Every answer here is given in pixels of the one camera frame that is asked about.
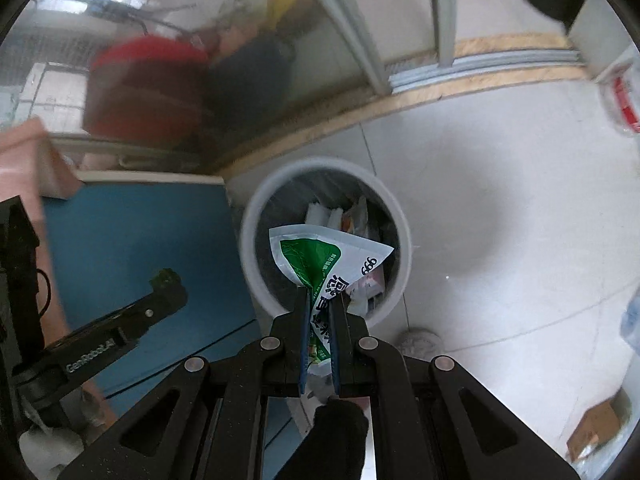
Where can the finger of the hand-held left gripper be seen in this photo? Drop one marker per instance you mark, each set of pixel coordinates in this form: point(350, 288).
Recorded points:
point(155, 305)

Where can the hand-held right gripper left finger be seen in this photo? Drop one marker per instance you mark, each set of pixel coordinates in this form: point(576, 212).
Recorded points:
point(303, 340)

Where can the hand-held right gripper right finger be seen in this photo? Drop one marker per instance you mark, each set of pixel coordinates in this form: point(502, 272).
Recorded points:
point(337, 345)

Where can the green white sachet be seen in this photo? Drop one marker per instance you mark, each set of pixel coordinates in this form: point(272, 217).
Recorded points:
point(305, 255)

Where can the white trash bin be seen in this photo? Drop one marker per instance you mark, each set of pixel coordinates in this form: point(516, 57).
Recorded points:
point(325, 165)

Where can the person's left forearm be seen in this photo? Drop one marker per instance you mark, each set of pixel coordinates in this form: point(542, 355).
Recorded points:
point(47, 452)

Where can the pink cloth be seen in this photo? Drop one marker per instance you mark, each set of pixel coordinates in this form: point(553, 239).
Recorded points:
point(25, 160)

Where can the red container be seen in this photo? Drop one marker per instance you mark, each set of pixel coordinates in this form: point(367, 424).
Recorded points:
point(145, 85)

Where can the dark bag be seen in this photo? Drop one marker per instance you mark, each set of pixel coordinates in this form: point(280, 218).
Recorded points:
point(250, 90)

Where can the brown cardboard box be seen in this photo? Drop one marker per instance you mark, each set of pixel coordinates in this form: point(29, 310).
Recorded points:
point(595, 427)

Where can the frosted glass sliding door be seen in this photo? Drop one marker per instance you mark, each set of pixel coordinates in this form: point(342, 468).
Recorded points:
point(75, 20)

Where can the plastic bottle with red label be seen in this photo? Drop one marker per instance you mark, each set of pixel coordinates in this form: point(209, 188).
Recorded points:
point(622, 105)

